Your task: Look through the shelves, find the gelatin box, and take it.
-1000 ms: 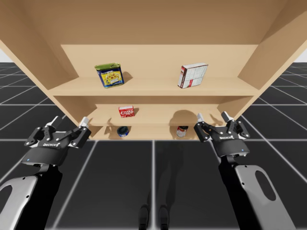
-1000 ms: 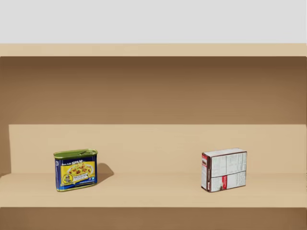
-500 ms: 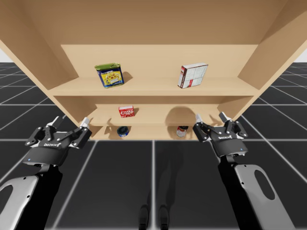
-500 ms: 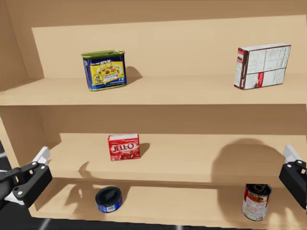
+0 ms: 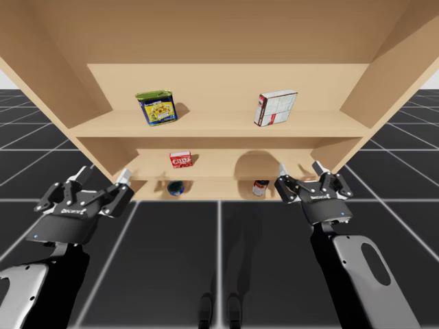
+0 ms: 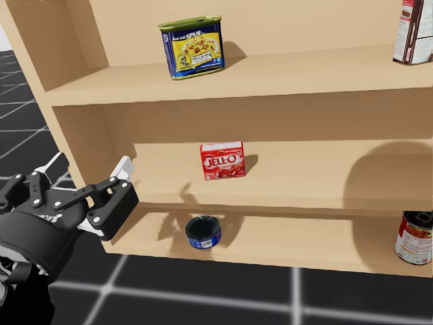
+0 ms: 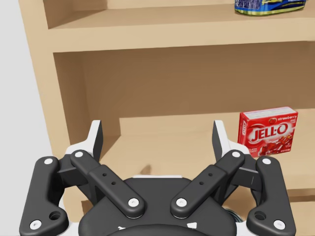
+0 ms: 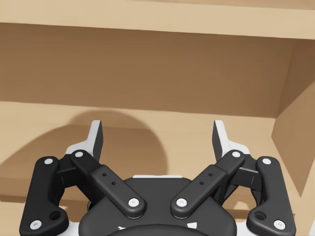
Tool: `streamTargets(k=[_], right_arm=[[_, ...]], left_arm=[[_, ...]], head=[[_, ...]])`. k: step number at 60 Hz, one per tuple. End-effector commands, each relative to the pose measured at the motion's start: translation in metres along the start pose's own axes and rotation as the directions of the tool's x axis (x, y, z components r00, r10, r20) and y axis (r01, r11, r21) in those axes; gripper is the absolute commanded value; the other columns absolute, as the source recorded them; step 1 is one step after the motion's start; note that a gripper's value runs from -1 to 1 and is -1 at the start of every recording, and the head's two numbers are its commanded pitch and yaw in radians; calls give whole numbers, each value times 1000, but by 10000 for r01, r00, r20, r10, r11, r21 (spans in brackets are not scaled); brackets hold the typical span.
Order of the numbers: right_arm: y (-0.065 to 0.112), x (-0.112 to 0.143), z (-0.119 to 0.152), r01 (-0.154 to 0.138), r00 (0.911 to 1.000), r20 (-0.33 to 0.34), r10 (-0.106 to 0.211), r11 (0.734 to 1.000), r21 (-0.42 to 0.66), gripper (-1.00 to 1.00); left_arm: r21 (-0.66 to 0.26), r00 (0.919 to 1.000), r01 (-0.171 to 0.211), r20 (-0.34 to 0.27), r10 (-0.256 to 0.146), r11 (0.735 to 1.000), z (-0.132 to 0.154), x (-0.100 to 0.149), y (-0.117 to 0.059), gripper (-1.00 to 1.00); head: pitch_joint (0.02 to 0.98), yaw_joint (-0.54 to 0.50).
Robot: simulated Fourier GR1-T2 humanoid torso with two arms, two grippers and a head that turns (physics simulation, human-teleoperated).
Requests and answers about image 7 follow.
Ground red carton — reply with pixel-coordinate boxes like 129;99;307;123
237;106;299;158

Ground blue flat can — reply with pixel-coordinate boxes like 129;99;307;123
234;0;310;16

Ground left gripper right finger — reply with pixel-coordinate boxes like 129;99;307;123
170;119;297;236

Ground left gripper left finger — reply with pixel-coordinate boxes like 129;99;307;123
19;119;148;236

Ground pale wooden shelf unit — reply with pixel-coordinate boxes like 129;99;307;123
17;0;315;223

